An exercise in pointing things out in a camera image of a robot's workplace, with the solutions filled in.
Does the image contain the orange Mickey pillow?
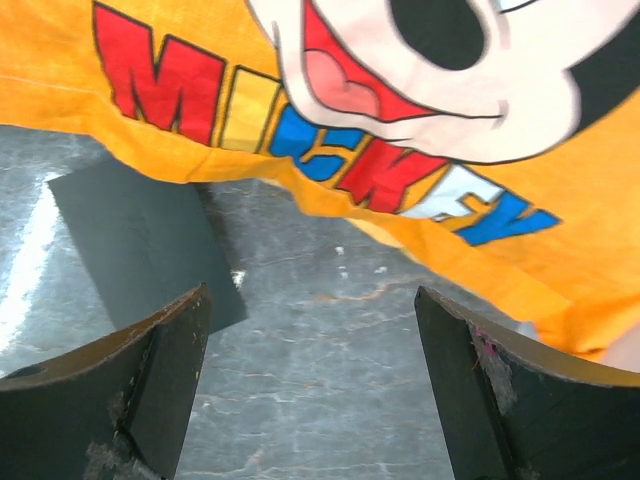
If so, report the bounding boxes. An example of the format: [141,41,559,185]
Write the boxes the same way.
[1,1,639,371]

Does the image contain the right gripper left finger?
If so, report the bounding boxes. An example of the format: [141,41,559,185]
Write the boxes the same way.
[1,285,211,479]

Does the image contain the black network switch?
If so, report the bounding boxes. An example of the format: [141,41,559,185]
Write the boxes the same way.
[49,159,247,333]

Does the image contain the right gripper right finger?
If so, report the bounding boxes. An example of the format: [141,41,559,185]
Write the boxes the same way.
[414,287,639,479]

